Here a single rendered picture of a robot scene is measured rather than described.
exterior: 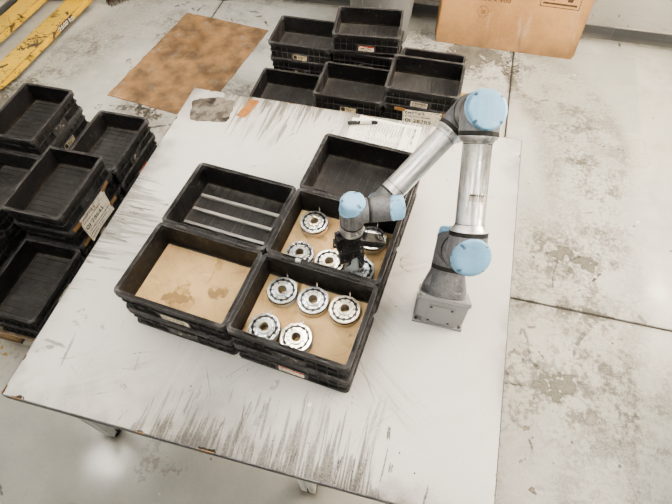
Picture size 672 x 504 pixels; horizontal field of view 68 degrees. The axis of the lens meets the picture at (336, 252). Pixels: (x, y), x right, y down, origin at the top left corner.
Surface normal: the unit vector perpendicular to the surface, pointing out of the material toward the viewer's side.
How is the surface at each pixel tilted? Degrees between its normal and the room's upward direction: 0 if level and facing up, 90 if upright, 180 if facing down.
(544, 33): 73
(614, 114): 0
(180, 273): 0
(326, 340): 0
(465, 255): 53
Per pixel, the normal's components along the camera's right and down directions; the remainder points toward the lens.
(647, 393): -0.02, -0.56
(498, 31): -0.24, 0.59
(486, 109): 0.07, 0.06
